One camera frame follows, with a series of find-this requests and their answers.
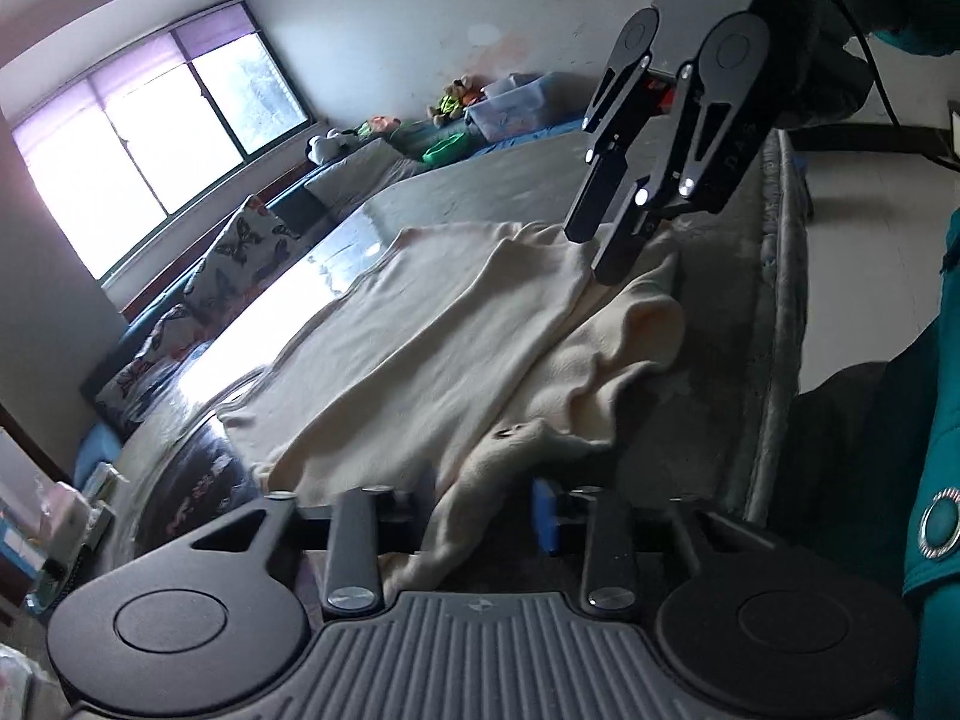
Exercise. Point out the person's dark pants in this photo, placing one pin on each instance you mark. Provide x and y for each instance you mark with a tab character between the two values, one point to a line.
847	450

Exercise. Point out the panda plush toy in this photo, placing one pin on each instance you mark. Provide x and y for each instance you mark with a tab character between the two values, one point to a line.
330	146

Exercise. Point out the blue blanket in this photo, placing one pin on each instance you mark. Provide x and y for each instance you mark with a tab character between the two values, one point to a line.
525	141

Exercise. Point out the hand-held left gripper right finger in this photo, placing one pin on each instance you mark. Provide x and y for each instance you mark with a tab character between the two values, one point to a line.
544	517

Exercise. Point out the person's teal jacket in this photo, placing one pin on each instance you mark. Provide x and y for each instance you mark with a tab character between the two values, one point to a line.
937	427

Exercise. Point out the window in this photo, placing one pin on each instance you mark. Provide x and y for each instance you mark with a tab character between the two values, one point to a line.
165	112

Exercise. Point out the grey pillow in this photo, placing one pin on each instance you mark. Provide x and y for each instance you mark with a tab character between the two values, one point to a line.
360	172

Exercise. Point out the orange green plush toy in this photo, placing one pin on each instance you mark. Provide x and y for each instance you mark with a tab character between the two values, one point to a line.
381	127

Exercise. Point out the butterfly print pillow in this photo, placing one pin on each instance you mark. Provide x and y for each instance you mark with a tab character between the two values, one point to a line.
247	255
150	371

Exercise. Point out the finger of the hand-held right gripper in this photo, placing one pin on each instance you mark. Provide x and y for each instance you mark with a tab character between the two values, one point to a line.
705	150
600	187

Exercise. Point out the tissue pack clear wrap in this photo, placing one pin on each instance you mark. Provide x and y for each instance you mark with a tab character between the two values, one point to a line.
67	517

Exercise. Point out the brown bear plush toys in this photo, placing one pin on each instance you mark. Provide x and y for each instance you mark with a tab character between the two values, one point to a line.
454	101

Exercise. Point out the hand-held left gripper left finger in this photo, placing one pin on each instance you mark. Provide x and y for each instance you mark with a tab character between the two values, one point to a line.
356	532

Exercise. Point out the person in teal jacket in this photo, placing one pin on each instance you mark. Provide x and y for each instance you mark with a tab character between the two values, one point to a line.
874	60

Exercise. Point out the clear storage box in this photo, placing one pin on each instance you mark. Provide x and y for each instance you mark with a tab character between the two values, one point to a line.
525	105

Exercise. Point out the cream sweater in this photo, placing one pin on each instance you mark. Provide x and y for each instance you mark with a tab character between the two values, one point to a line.
420	330

